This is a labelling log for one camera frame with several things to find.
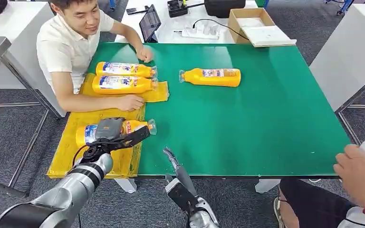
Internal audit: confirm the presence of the bracelet person's hand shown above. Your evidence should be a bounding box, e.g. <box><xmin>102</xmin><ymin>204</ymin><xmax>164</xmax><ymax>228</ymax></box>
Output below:
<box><xmin>333</xmin><ymin>144</ymin><xmax>365</xmax><ymax>209</ymax></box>

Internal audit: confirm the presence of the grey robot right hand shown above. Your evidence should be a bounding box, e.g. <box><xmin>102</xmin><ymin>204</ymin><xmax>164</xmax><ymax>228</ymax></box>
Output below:
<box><xmin>163</xmin><ymin>147</ymin><xmax>200</xmax><ymax>198</ymax></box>

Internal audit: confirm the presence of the person's left hand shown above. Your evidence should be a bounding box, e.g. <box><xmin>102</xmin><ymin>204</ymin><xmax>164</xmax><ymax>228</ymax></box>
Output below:
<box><xmin>135</xmin><ymin>45</ymin><xmax>154</xmax><ymax>63</ymax></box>

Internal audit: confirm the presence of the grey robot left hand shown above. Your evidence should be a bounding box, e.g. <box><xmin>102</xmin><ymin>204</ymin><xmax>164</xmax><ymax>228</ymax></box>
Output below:
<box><xmin>81</xmin><ymin>117</ymin><xmax>152</xmax><ymax>163</ymax></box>

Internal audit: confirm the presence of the person's right hand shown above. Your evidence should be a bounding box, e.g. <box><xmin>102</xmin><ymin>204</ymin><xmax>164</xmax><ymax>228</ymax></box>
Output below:
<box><xmin>116</xmin><ymin>94</ymin><xmax>145</xmax><ymax>112</ymax></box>

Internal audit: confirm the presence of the orange drink bottle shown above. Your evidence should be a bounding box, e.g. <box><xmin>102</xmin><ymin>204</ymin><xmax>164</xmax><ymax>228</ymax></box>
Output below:
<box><xmin>75</xmin><ymin>119</ymin><xmax>157</xmax><ymax>149</ymax></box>
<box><xmin>178</xmin><ymin>67</ymin><xmax>242</xmax><ymax>88</ymax></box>
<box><xmin>92</xmin><ymin>75</ymin><xmax>159</xmax><ymax>95</ymax></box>
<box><xmin>95</xmin><ymin>61</ymin><xmax>158</xmax><ymax>79</ymax></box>

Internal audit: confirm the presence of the dark tablet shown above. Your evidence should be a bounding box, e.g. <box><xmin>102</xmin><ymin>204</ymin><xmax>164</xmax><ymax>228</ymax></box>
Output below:
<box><xmin>138</xmin><ymin>4</ymin><xmax>162</xmax><ymax>43</ymax></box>

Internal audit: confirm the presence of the black phone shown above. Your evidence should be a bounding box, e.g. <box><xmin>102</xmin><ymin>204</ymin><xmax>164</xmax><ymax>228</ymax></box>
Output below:
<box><xmin>125</xmin><ymin>5</ymin><xmax>150</xmax><ymax>15</ymax></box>

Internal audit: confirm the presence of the yellow sheet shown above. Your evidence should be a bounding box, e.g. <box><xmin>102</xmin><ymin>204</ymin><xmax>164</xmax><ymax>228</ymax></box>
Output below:
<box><xmin>46</xmin><ymin>73</ymin><xmax>170</xmax><ymax>180</ymax></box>

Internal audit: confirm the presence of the black device box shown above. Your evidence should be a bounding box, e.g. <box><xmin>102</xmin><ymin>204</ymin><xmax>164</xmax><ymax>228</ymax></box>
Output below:
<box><xmin>166</xmin><ymin>0</ymin><xmax>190</xmax><ymax>18</ymax></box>

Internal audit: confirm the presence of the white table foot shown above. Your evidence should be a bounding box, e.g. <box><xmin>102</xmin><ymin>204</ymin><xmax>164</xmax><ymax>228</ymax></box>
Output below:
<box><xmin>115</xmin><ymin>178</ymin><xmax>137</xmax><ymax>194</ymax></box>
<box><xmin>255</xmin><ymin>178</ymin><xmax>281</xmax><ymax>194</ymax></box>

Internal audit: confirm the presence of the white power strip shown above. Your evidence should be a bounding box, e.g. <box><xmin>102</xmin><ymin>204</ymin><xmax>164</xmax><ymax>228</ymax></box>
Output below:
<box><xmin>181</xmin><ymin>25</ymin><xmax>221</xmax><ymax>40</ymax></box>

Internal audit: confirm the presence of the green table mat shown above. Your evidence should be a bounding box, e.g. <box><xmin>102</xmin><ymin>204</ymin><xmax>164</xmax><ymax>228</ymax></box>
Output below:
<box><xmin>86</xmin><ymin>42</ymin><xmax>352</xmax><ymax>178</ymax></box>

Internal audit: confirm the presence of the cardboard box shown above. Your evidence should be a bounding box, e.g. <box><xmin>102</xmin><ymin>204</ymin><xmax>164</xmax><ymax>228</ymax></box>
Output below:
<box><xmin>227</xmin><ymin>8</ymin><xmax>276</xmax><ymax>45</ymax></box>

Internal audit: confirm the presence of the black bag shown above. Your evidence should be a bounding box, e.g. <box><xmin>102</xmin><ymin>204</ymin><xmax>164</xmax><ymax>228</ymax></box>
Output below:
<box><xmin>203</xmin><ymin>0</ymin><xmax>247</xmax><ymax>19</ymax></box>

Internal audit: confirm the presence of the white foam board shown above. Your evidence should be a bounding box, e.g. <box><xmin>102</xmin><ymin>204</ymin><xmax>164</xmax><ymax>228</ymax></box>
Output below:
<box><xmin>241</xmin><ymin>25</ymin><xmax>297</xmax><ymax>48</ymax></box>

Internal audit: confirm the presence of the white cabinet table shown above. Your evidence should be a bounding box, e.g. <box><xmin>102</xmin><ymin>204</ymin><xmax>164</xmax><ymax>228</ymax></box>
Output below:
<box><xmin>0</xmin><ymin>1</ymin><xmax>67</xmax><ymax>119</ymax></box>

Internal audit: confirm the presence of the white side table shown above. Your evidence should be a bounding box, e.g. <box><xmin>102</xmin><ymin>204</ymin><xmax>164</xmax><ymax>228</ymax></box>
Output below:
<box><xmin>309</xmin><ymin>3</ymin><xmax>365</xmax><ymax>145</ymax></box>

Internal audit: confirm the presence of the blue cart base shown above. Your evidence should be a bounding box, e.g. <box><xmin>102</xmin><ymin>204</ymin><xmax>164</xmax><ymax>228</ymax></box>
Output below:
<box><xmin>324</xmin><ymin>0</ymin><xmax>355</xmax><ymax>16</ymax></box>

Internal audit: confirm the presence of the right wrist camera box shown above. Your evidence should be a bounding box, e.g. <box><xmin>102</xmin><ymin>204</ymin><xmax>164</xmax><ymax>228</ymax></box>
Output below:
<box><xmin>165</xmin><ymin>178</ymin><xmax>199</xmax><ymax>215</ymax></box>

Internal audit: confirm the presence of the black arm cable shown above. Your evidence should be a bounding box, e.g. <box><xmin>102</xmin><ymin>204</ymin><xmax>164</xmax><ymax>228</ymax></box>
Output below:
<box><xmin>72</xmin><ymin>143</ymin><xmax>95</xmax><ymax>167</ymax></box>

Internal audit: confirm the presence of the person with red bracelet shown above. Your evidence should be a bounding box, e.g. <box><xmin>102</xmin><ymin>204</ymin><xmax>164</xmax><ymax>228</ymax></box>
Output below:
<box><xmin>273</xmin><ymin>141</ymin><xmax>365</xmax><ymax>228</ymax></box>

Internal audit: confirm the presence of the black power cable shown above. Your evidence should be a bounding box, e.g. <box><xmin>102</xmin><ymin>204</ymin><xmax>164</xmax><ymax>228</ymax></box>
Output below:
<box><xmin>192</xmin><ymin>18</ymin><xmax>249</xmax><ymax>41</ymax></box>

